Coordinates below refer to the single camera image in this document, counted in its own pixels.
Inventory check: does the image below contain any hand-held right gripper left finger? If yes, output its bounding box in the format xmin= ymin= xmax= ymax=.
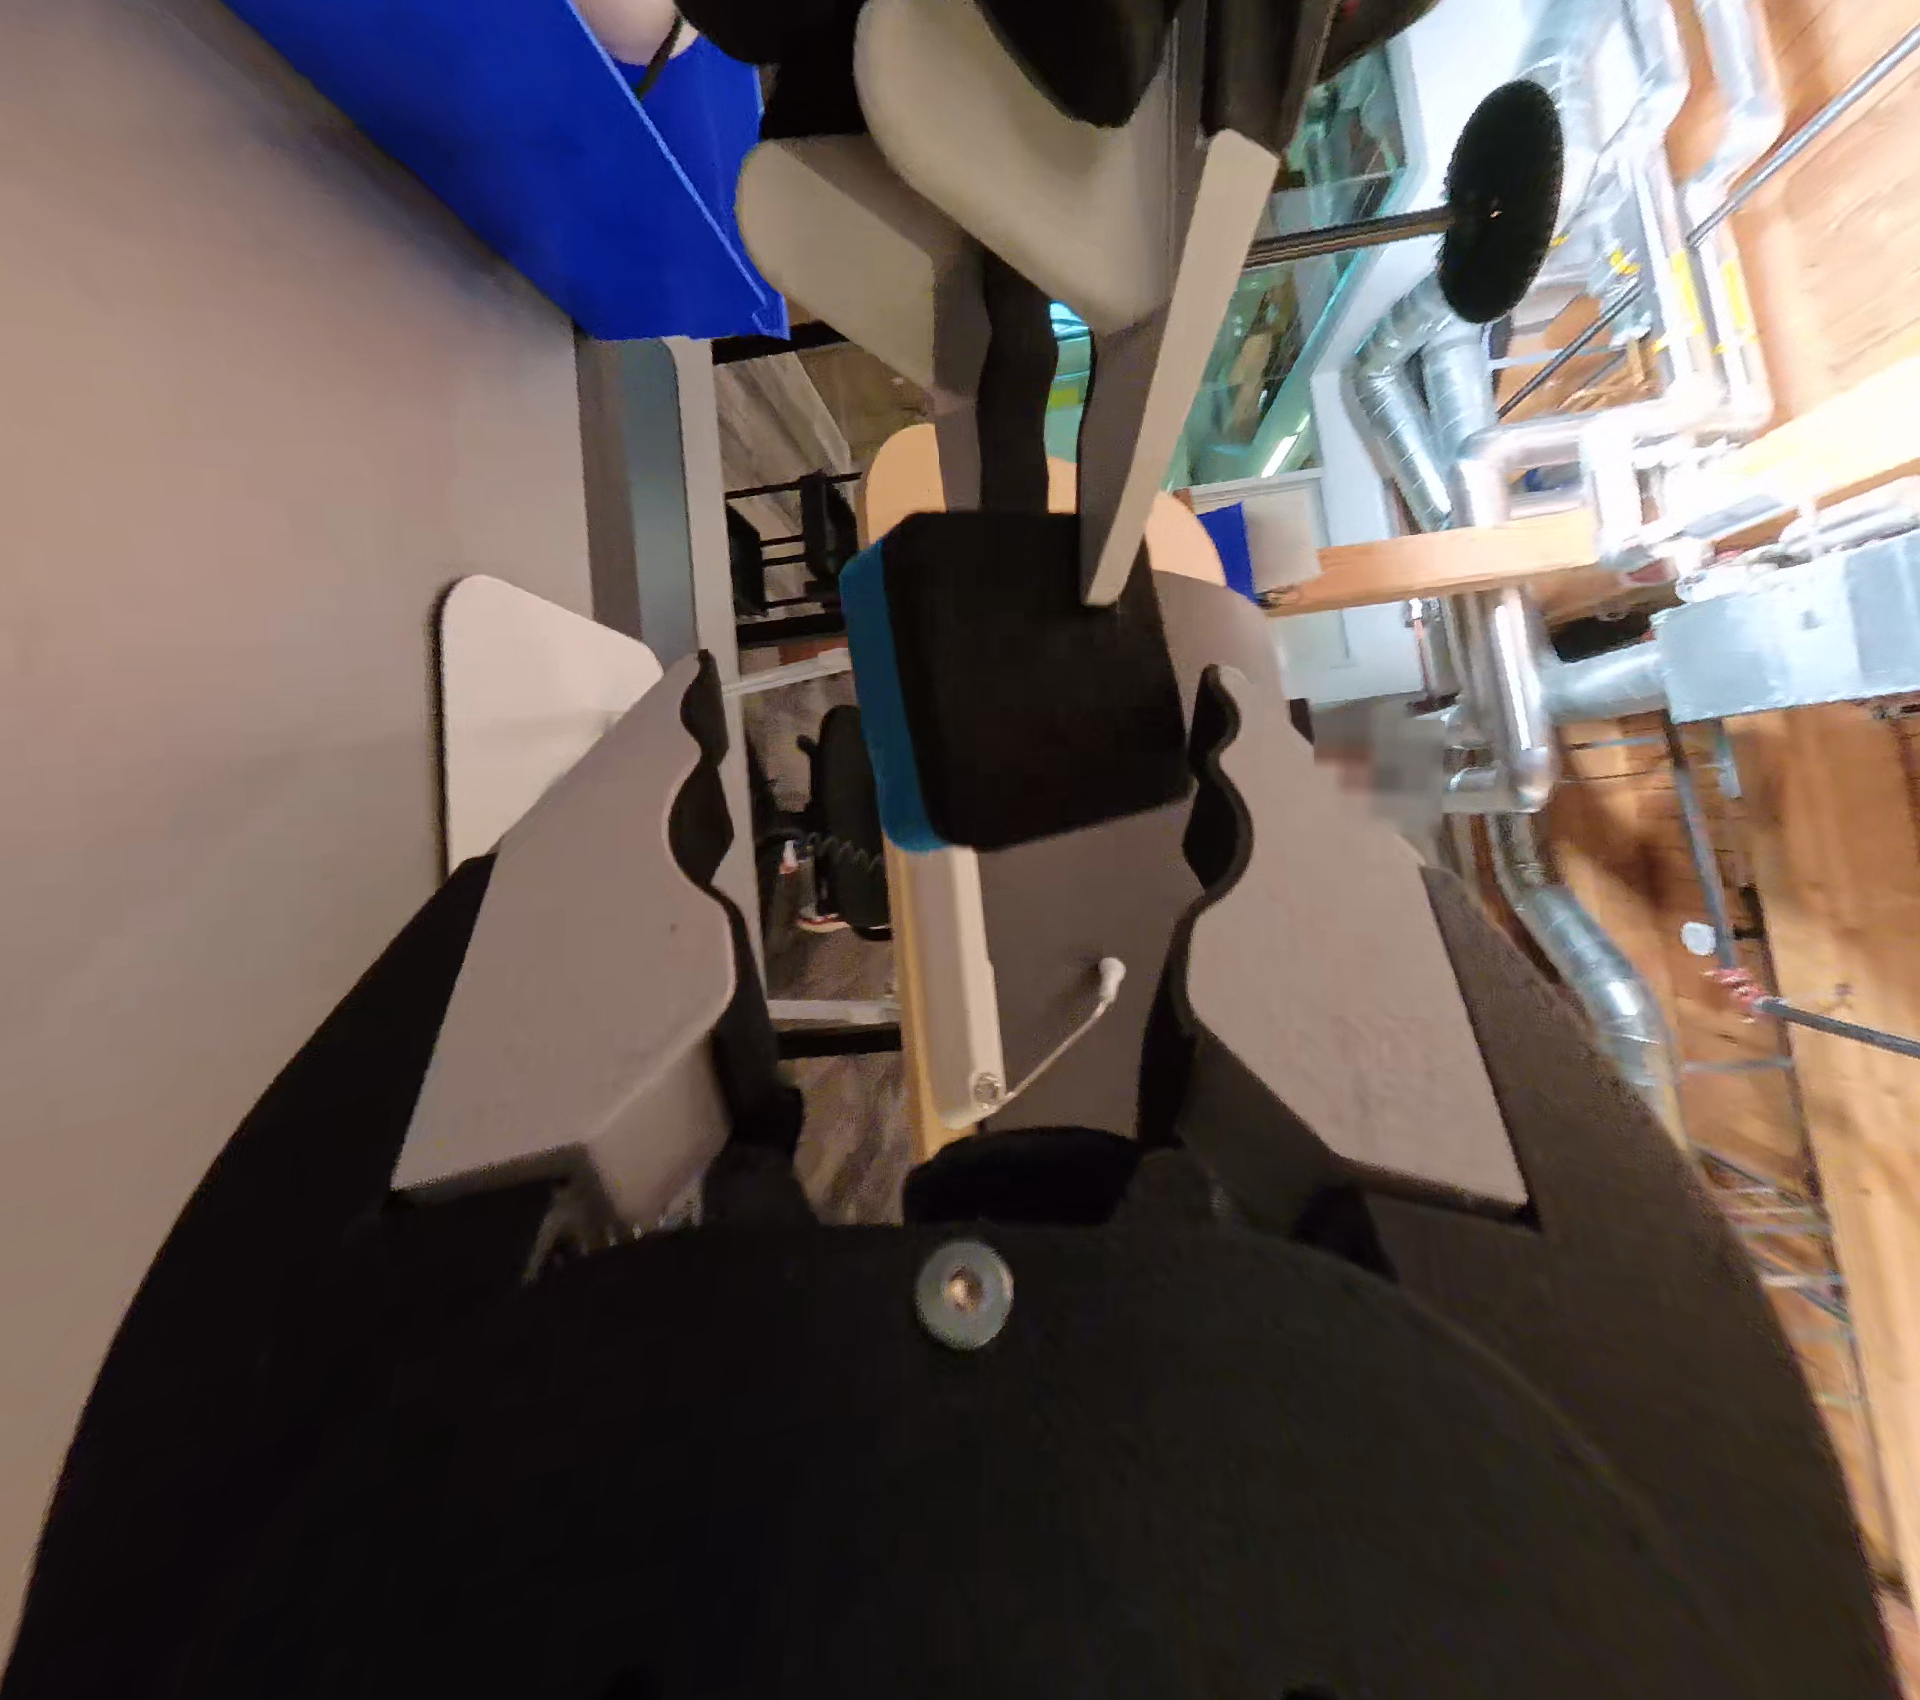
xmin=391 ymin=651 xmax=805 ymax=1223

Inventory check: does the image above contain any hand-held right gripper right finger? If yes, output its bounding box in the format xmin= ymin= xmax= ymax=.
xmin=1137 ymin=664 xmax=1533 ymax=1231

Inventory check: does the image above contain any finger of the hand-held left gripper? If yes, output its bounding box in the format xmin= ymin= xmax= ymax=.
xmin=1076 ymin=128 xmax=1284 ymax=613
xmin=931 ymin=231 xmax=1061 ymax=521

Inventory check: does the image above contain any blue felt eraser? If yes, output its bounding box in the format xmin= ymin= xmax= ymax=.
xmin=841 ymin=510 xmax=1199 ymax=854

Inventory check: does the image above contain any blue plastic bin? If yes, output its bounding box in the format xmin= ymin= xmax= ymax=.
xmin=0 ymin=0 xmax=791 ymax=340

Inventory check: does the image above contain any wooden board with black mat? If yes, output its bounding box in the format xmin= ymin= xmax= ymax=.
xmin=862 ymin=424 xmax=1311 ymax=1163

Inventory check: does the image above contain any black slanted pole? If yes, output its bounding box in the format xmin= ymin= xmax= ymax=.
xmin=1244 ymin=81 xmax=1567 ymax=327

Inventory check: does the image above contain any wooden beam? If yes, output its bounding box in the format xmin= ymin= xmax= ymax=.
xmin=1275 ymin=512 xmax=1609 ymax=621

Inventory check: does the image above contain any black metal frame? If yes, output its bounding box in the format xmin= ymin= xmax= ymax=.
xmin=724 ymin=471 xmax=869 ymax=651

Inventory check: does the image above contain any wire page holder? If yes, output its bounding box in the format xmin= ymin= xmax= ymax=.
xmin=982 ymin=954 xmax=1131 ymax=1115

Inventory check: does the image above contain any bent silver duct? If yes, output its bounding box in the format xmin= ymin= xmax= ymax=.
xmin=1350 ymin=275 xmax=1674 ymax=818

